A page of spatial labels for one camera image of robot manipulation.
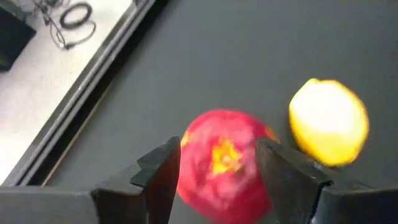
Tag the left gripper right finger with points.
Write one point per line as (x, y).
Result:
(295, 193)

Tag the black floor box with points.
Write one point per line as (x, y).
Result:
(15, 37)

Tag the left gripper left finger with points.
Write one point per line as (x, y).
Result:
(149, 186)

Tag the red yellow apple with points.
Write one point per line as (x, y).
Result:
(217, 130)

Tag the yellow lemon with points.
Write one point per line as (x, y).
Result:
(329, 121)

